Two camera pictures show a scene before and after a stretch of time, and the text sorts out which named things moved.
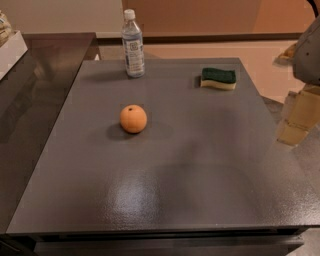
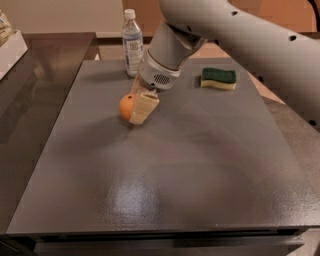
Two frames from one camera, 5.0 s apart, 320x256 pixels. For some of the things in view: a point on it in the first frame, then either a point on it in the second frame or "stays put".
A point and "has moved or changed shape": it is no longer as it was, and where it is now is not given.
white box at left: [12, 52] stays put
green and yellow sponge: [218, 78] stays put
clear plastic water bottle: [133, 47] stays put
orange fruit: [133, 118] has moved or changed shape
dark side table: [34, 96] stays put
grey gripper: [308, 55] → [154, 76]
